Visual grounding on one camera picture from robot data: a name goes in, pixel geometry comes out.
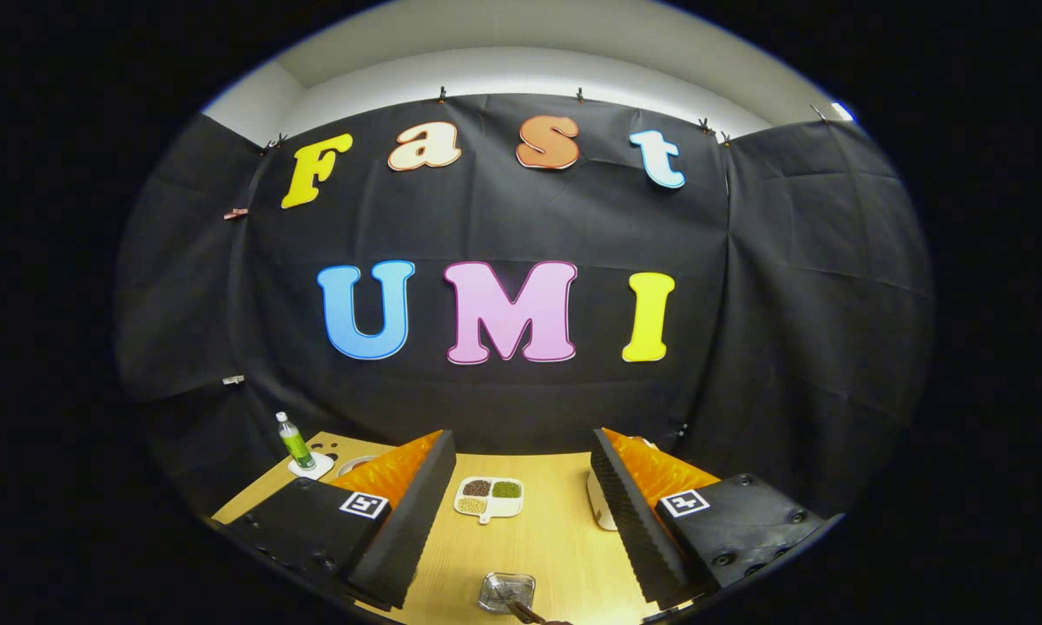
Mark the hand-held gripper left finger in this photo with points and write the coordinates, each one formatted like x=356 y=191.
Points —
x=412 y=521

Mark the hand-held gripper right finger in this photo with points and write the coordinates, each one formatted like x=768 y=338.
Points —
x=634 y=521

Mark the white toaster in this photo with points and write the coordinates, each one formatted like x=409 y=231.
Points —
x=599 y=508

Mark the white plate with meat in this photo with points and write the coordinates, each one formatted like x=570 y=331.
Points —
x=356 y=462

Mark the white divided dish with beans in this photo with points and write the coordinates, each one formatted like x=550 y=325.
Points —
x=504 y=509

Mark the white square coaster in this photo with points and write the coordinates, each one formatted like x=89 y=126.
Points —
x=321 y=470

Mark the green drink bottle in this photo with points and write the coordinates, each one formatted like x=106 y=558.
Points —
x=297 y=447

